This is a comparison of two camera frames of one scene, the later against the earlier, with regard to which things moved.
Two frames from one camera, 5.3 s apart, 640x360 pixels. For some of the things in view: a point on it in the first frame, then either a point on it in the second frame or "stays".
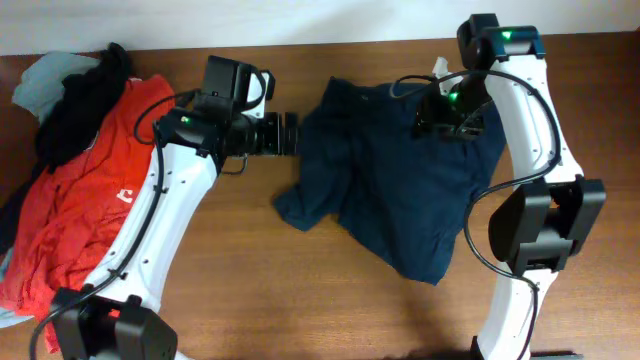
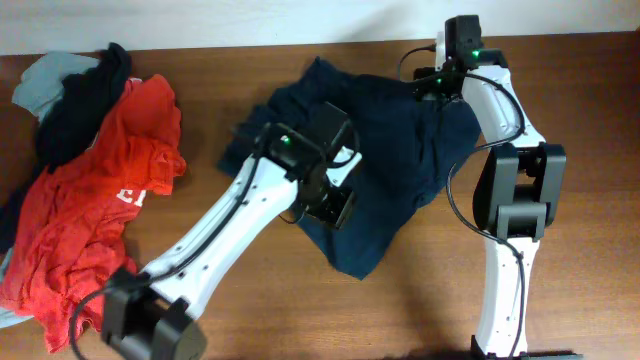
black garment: (71, 116) stays
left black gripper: (277, 143) to (338, 210)
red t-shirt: (69, 218) stays
